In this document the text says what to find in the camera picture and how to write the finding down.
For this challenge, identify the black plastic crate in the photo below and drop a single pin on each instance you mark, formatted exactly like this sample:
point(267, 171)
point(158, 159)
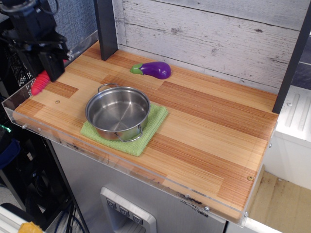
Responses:
point(17, 73)

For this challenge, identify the purple toy eggplant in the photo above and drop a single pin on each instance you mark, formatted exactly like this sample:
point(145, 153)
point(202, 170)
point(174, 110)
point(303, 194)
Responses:
point(159, 70)

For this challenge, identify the dark grey left post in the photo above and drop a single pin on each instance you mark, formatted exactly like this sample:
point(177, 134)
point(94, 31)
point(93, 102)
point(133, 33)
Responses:
point(104, 13)

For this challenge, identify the white toy sink unit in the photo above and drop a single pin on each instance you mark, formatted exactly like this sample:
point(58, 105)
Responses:
point(288, 155)

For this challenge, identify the dark grey post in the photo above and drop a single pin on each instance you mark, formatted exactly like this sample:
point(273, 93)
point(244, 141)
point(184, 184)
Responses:
point(104, 13)
point(294, 61)

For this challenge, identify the blue fabric panel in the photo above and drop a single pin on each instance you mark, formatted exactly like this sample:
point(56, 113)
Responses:
point(76, 21)

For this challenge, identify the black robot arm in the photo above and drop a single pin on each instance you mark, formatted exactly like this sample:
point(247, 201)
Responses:
point(26, 5)

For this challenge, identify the red handled metal fork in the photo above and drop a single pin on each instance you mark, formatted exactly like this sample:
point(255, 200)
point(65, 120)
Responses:
point(42, 79)

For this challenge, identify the dark grey right post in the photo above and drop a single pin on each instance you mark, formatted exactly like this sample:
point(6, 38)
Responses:
point(294, 61)

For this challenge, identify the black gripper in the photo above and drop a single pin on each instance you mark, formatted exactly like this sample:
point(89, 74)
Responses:
point(34, 33)

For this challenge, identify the green cloth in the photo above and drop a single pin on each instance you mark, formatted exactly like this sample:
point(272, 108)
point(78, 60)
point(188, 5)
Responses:
point(155, 119)

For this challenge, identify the clear acrylic table guard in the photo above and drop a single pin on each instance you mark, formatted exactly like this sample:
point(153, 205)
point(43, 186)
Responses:
point(205, 151)

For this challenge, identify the silver toy fridge front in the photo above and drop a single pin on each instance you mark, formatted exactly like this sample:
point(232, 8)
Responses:
point(87, 176)

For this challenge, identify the stainless steel pot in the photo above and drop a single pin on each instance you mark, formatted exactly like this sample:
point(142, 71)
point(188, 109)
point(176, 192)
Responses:
point(118, 113)

